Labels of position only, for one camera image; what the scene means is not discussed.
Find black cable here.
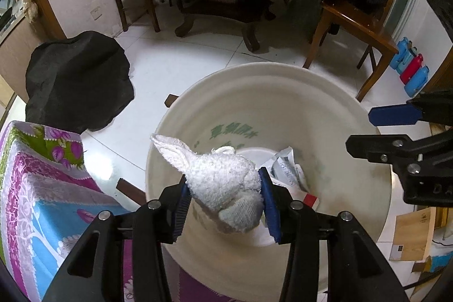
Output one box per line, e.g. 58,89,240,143
401,272,453,293

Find dark green bag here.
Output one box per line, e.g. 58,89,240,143
287,0,325,37

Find blue plastic bottle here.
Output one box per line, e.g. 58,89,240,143
389,37,413,75
404,66,430,98

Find beige kitchen counter cabinets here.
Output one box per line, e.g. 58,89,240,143
0,17,38,108

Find black cloth cover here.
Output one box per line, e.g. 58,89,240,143
25,30,135,134

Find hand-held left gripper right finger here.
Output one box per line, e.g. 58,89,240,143
258,167,408,302

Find white towel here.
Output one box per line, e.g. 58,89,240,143
150,134,264,232

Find purple floral tablecloth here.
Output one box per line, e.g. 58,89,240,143
0,121,255,302

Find printed foil packet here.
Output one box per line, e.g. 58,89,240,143
265,145,319,209

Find white plastic bucket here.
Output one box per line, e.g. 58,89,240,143
146,62,393,301

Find red plastic bottle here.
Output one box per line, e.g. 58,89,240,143
400,54,424,85

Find cardboard box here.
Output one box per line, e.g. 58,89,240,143
389,206,438,262

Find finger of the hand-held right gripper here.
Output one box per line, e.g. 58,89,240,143
345,130,453,179
368,89,453,128

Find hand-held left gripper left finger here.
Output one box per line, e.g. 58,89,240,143
42,175,193,302

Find brown wooden chair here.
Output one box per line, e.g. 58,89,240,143
302,0,400,102

